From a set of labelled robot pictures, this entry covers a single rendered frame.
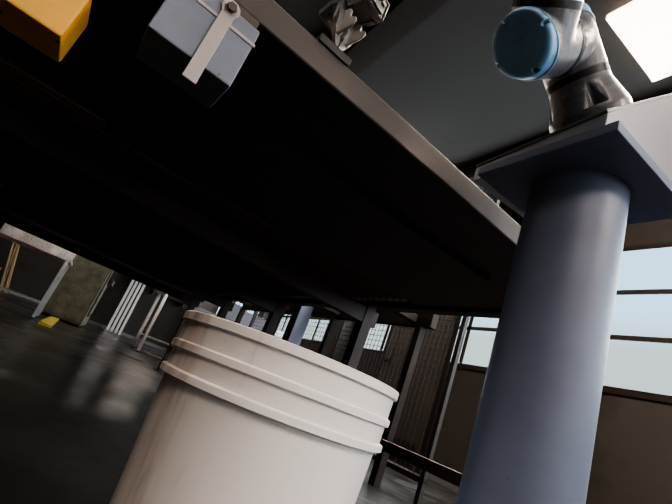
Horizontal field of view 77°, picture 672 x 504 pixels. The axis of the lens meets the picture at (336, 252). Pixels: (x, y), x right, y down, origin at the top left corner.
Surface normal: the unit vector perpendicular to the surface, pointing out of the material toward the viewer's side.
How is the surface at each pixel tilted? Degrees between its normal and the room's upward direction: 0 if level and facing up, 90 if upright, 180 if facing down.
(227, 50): 90
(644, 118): 90
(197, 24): 90
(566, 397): 90
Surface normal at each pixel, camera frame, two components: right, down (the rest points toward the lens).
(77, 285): 0.42, -0.11
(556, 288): -0.40, -0.44
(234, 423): -0.09, -0.31
